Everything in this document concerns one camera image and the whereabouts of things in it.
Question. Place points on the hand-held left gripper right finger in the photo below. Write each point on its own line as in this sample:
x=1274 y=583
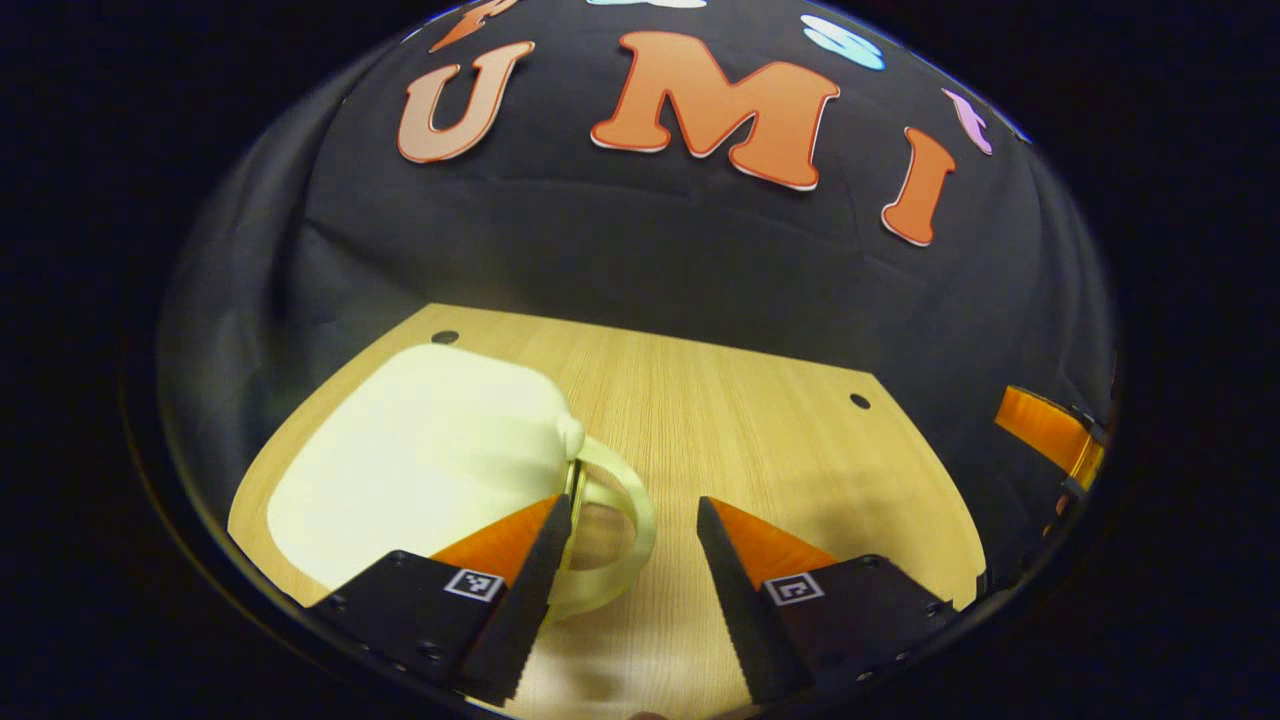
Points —
x=740 y=610

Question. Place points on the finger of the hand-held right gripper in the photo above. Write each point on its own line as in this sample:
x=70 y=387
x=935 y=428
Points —
x=1045 y=430

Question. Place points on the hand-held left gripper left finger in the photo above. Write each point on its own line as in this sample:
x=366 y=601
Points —
x=525 y=620

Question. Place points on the black backdrop cloth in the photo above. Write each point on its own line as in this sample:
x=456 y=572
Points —
x=600 y=240

